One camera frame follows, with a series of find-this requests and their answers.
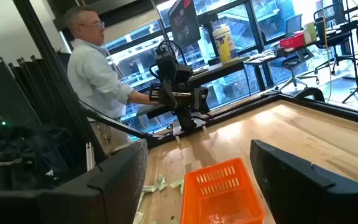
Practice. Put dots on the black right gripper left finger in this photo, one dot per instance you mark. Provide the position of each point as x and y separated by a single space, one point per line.
73 205

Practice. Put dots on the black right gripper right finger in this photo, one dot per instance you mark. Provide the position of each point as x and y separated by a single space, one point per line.
306 199

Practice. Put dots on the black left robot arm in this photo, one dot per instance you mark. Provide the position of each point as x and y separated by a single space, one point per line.
171 68

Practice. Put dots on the yellow wipes canister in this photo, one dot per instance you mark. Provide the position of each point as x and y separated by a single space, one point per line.
224 46

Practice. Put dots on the folded green banknote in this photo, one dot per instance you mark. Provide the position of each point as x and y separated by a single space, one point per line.
161 182
173 221
138 217
149 188
176 183
140 200

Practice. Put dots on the black computer monitor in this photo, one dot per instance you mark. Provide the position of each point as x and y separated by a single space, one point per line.
183 25

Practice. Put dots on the black bag pile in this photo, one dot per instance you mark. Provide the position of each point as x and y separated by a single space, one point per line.
17 146

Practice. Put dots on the orange plastic basket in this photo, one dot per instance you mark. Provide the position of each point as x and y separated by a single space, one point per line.
216 193

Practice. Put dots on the standing person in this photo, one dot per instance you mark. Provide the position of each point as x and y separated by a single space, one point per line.
92 81

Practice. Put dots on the blue office chair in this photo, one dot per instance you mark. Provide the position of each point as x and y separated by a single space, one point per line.
292 60

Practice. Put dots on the red box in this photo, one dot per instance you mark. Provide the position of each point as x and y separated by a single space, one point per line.
292 42

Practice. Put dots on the black folding panel stack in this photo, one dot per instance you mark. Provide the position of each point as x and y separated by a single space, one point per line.
11 90

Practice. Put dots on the green white box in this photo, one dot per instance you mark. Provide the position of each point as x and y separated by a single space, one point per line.
310 32

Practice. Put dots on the black mesh office chair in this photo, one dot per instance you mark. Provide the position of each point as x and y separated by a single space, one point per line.
331 15

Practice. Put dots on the black table frame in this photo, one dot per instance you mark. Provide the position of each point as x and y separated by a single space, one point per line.
322 105

